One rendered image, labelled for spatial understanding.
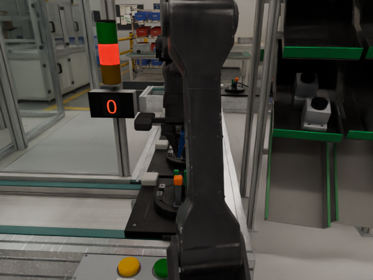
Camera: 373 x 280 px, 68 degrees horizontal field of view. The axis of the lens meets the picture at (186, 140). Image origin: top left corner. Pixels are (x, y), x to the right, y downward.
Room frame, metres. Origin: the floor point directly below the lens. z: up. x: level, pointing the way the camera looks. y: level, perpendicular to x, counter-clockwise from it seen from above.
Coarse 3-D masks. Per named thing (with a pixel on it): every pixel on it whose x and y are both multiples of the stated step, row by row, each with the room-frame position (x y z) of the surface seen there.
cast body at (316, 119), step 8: (312, 104) 0.52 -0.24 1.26; (320, 104) 0.52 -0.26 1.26; (328, 104) 0.53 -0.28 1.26; (304, 112) 0.55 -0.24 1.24; (312, 112) 0.52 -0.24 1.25; (320, 112) 0.51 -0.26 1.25; (328, 112) 0.51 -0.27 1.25; (304, 120) 0.53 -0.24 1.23; (312, 120) 0.52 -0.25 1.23; (320, 120) 0.52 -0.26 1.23; (328, 120) 0.52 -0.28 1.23; (304, 128) 0.52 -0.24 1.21; (312, 128) 0.52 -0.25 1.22; (320, 128) 0.51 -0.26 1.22
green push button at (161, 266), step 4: (160, 260) 0.42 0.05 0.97; (164, 260) 0.42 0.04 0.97; (156, 264) 0.41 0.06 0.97; (160, 264) 0.41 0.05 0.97; (164, 264) 0.41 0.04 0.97; (156, 268) 0.40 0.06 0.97; (160, 268) 0.40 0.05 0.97; (164, 268) 0.40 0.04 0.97; (156, 272) 0.39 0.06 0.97; (160, 272) 0.39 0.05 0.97; (164, 272) 0.39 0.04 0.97; (160, 276) 0.39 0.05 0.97; (164, 276) 0.39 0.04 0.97
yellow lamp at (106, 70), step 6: (102, 66) 0.73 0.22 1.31; (108, 66) 0.72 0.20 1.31; (114, 66) 0.73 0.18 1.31; (102, 72) 0.73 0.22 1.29; (108, 72) 0.72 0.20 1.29; (114, 72) 0.73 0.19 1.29; (102, 78) 0.73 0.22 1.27; (108, 78) 0.72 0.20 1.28; (114, 78) 0.73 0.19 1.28; (120, 78) 0.75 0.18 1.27
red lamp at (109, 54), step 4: (100, 44) 0.73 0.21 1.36; (104, 44) 0.73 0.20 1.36; (108, 44) 0.73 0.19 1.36; (112, 44) 0.73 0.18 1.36; (116, 44) 0.74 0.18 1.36; (100, 48) 0.73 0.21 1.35; (104, 48) 0.72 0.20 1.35; (108, 48) 0.73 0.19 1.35; (112, 48) 0.73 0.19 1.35; (116, 48) 0.74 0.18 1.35; (100, 52) 0.73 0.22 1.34; (104, 52) 0.72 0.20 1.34; (108, 52) 0.72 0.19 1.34; (112, 52) 0.73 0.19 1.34; (116, 52) 0.74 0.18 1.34; (100, 56) 0.73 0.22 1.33; (104, 56) 0.72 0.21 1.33; (108, 56) 0.72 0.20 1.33; (112, 56) 0.73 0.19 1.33; (116, 56) 0.74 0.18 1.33; (100, 60) 0.73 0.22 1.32; (104, 60) 0.72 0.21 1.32; (108, 60) 0.72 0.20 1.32; (112, 60) 0.73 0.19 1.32; (116, 60) 0.74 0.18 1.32; (104, 64) 0.73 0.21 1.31; (108, 64) 0.73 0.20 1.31; (112, 64) 0.73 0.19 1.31
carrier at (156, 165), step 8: (160, 144) 0.96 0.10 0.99; (160, 152) 0.93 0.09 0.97; (168, 152) 0.85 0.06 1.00; (152, 160) 0.86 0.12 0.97; (160, 160) 0.86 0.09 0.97; (168, 160) 0.84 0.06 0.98; (176, 160) 0.82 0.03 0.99; (184, 160) 0.81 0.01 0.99; (152, 168) 0.80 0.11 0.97; (160, 168) 0.80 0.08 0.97; (168, 168) 0.80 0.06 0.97; (176, 168) 0.80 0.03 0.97; (184, 168) 0.80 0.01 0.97; (160, 176) 0.76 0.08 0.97; (168, 176) 0.76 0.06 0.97
